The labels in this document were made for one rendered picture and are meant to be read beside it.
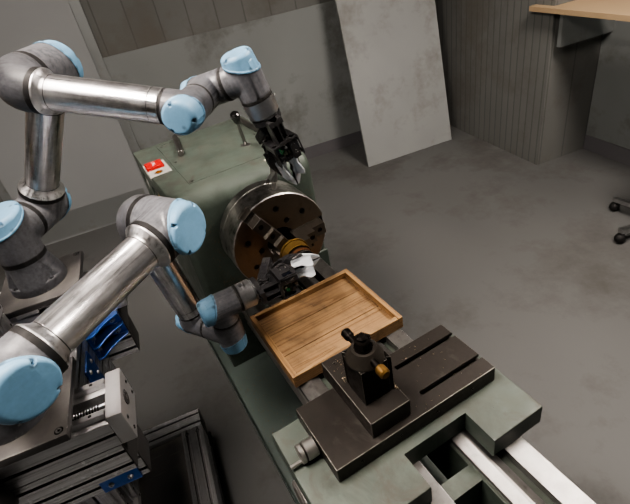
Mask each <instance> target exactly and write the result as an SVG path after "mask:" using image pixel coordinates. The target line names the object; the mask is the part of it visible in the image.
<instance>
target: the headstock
mask: <svg viewBox="0 0 630 504"><path fill-rule="evenodd" d="M240 126H241V129H242V131H243V134H244V137H245V140H246V142H249V143H250V145H249V146H247V147H241V144H243V141H242V138H241V136H240V133H239V130H238V128H237V125H236V124H235V123H234V122H233V121H232V120H231V119H230V120H227V121H224V122H221V123H218V124H215V125H212V126H209V127H207V128H204V129H201V130H198V131H195V132H192V133H191V134H188V135H183V136H180V137H178V138H179V141H180V143H181V146H182V149H183V151H184V155H183V156H179V155H178V153H177V150H176V147H175V144H174V141H173V139H171V140H169V141H166V142H163V143H160V144H157V145H154V146H151V147H148V148H145V149H142V150H139V151H136V152H134V153H133V155H134V157H135V159H136V162H137V164H138V166H139V169H140V171H141V174H142V176H143V178H144V181H145V183H146V185H147V188H148V190H149V193H150V194H151V195H155V196H162V197H168V198H175V199H178V198H181V199H184V200H186V201H190V202H193V203H195V204H196V205H198V206H199V208H200V209H201V210H202V212H203V214H204V217H205V221H206V230H205V232H206V234H205V239H204V241H203V244H202V246H201V247H200V248H199V250H198V251H196V252H195V253H193V254H191V255H181V254H179V255H180V257H181V259H182V260H183V262H184V264H185V265H186V267H187V269H188V270H189V272H190V273H191V275H192V277H193V278H194V280H195V282H196V283H197V285H198V287H199V288H200V290H201V292H202V293H203V295H204V297H205V298H206V297H208V296H209V295H210V294H214V293H216V292H219V291H221V290H223V289H225V288H227V286H229V287H230V285H231V286H232V285H234V283H235V284H236V283H238V282H239V281H240V280H241V281H243V280H245V279H248V278H246V277H245V276H244V275H243V274H242V273H241V272H240V270H239V269H238V268H237V266H236V265H235V264H234V263H233V261H232V260H231V259H230V258H229V256H228V255H227V254H226V252H225V251H224V249H223V247H222V244H221V240H220V238H219V237H220V223H221V219H222V216H223V213H224V211H225V209H226V207H227V205H228V204H229V202H230V201H231V200H232V199H233V197H234V196H235V195H236V194H237V193H239V192H240V191H241V190H242V189H244V188H245V187H247V186H249V185H251V184H253V183H255V182H258V181H262V180H266V179H267V177H268V176H269V175H270V167H269V166H268V164H267V162H266V161H264V159H265V157H264V156H263V154H264V153H265V152H264V149H263V148H262V147H261V146H262V144H263V143H262V144H259V143H258V141H257V140H256V138H255V136H256V134H257V132H255V131H254V130H252V129H250V128H248V127H246V126H244V125H243V124H241V123H240ZM301 154H302V155H301V156H300V157H298V158H299V161H300V164H301V165H302V166H303V168H304V169H305V174H302V173H301V178H300V183H299V184H297V185H295V184H292V183H290V182H289V181H287V180H286V179H285V178H283V177H282V176H281V175H279V174H278V180H281V181H284V182H287V183H289V184H291V185H292V186H294V187H295V188H297V189H298V190H299V191H301V192H302V193H303V194H305V195H306V196H308V197H309V198H310V199H311V198H312V200H313V201H314V202H315V203H316V204H317V202H316V197H315V192H314V187H313V181H312V176H311V171H310V166H309V162H308V160H307V158H306V156H305V154H304V153H303V152H301ZM158 159H160V160H162V159H163V160H164V161H165V162H166V164H167V165H168V166H169V167H170V168H171V170H172V171H170V172H167V173H164V174H162V175H159V176H156V177H153V178H152V181H151V180H150V178H149V177H148V175H147V174H146V172H145V170H144V169H143V166H144V164H147V163H149V162H152V161H155V160H158ZM152 186H153V187H152ZM306 189H308V190H306ZM305 190H306V191H305ZM310 195H311V196H310ZM206 215H207V216H206ZM207 219H208V220H207ZM211 227H212V228H211ZM209 228H210V229H209ZM215 228H216V229H215ZM208 230H209V231H208ZM213 230H214V231H213ZM208 233H209V234H208ZM207 237H208V238H207ZM214 237H215V238H214ZM215 241H216V242H215ZM219 241H220V242H219ZM218 242H219V243H218ZM208 249H209V250H208ZM218 249H219V250H218ZM221 249H222V250H221ZM217 251H218V252H217ZM219 251H220V252H221V253H219ZM223 255H224V256H223ZM213 257H214V258H213ZM225 257H226V259H225ZM217 259H219V260H217ZM227 265H228V266H227ZM222 271H223V272H222ZM238 275H239V276H238ZM240 275H241V276H240ZM237 276H238V277H237ZM232 277H233V279H234V278H235V279H234V281H233V279H232ZM243 277H244V278H243ZM224 278H225V279H224ZM228 279H229V280H228ZM219 280H220V281H219ZM227 280H228V282H227ZM230 280H231V281H230ZM223 281H224V282H225V283H226V282H227V283H226V284H225V286H224V282H223ZM241 281H240V282H241ZM229 284H230V285H229Z"/></svg>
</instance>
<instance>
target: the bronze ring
mask: <svg viewBox="0 0 630 504"><path fill-rule="evenodd" d="M292 253H311V254H313V252H312V251H311V249H310V247H309V246H308V245H307V243H306V242H305V241H304V240H303V239H300V238H294V239H290V240H289V241H288V242H286V243H285V244H284V245H283V247H282V249H281V251H280V258H282V257H283V256H285V255H287V254H292Z"/></svg>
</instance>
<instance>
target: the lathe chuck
mask: <svg viewBox="0 0 630 504"><path fill-rule="evenodd" d="M271 187H272V183H269V184H265V185H261V186H259V187H256V188H254V189H252V190H251V191H249V192H247V193H246V194H245V195H244V196H242V197H241V198H240V199H239V200H238V201H237V202H236V204H235V205H234V206H233V208H232V209H231V211H230V213H229V214H228V217H227V219H226V222H225V226H224V232H223V241H224V246H225V250H226V252H227V254H228V256H229V257H230V259H231V260H232V261H233V263H234V264H235V265H236V266H237V268H238V269H239V270H240V272H241V273H242V274H243V275H244V276H245V277H246V278H248V279H249V278H251V277H254V278H255V279H256V281H257V276H258V273H259V269H260V266H261V262H262V259H263V258H265V257H271V259H272V258H273V252H272V251H271V250H270V249H269V248H270V247H275V246H274V245H273V244H271V243H270V242H268V241H267V240H265V239H264V238H263V237H262V236H261V235H259V234H258V233H256V232H255V231H254V230H252V229H251V228H250V227H249V226H248V225H247V224H246V223H245V222H243V221H242V220H241V219H240V217H241V216H242V214H243V213H244V212H245V210H246V209H247V208H249V207H250V208H249V209H250V210H251V211H252V212H253V213H255V214H256V215H258V216H259V217H260V218H262V219H263V220H264V221H266V222H267V223H269V224H270V225H271V226H273V227H274V228H275V229H278V228H281V227H283V228H282V232H281V234H282V235H284V236H285V237H286V238H287V239H288V240H290V237H289V235H288V232H287V229H286V227H287V228H290V229H291V230H293V229H295V228H297V227H299V226H301V225H303V224H305V223H307V222H309V221H311V220H313V219H315V218H317V217H319V216H321V215H322V211H321V209H320V208H319V206H318V205H317V204H316V203H315V202H314V201H313V200H312V199H310V198H309V197H308V196H306V195H305V194H303V193H302V192H301V191H299V190H298V189H296V188H295V187H293V186H290V185H287V184H283V183H276V187H278V188H279V190H275V191H271V190H269V188H271ZM324 238H325V233H324V234H322V235H320V236H318V237H317V240H318V241H316V242H315V243H313V244H312V249H311V251H312V252H313V254H317V255H318V254H319V252H320V250H321V248H322V245H323V242H324Z"/></svg>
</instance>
